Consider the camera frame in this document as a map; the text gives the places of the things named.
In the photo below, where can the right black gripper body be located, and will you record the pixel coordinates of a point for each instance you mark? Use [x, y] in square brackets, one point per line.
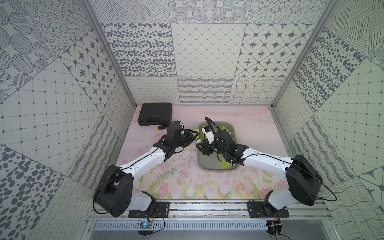
[213, 147]

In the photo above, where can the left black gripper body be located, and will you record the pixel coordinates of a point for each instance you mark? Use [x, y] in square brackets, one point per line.
[186, 136]

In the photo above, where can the yellow shuttlecock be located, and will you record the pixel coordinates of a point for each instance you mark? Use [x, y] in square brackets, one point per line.
[201, 136]

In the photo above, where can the grey plastic storage box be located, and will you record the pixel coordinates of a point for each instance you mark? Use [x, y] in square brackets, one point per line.
[211, 163]

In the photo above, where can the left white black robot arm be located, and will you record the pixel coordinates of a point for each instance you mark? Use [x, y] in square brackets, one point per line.
[115, 192]

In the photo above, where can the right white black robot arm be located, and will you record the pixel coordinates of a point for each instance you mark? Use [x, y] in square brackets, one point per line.
[303, 180]

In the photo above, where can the black connector box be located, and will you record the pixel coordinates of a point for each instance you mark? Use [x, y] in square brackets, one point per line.
[274, 228]

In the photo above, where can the black plastic tool case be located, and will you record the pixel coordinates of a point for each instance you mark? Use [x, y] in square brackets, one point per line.
[155, 114]

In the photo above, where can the pink floral table mat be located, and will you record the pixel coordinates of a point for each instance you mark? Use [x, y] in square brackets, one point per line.
[180, 177]

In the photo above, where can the small green circuit board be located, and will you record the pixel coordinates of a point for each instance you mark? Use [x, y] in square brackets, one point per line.
[145, 225]

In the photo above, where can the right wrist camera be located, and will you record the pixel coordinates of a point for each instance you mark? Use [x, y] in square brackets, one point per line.
[209, 133]

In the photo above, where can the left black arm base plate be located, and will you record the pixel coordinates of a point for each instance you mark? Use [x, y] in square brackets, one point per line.
[144, 205]

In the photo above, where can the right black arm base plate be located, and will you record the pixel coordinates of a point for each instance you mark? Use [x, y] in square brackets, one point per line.
[263, 209]

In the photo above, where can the aluminium mounting rail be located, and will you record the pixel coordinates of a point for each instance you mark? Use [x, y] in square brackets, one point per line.
[237, 210]

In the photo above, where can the white perforated cable duct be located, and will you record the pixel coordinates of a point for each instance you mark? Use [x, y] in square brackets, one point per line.
[183, 225]

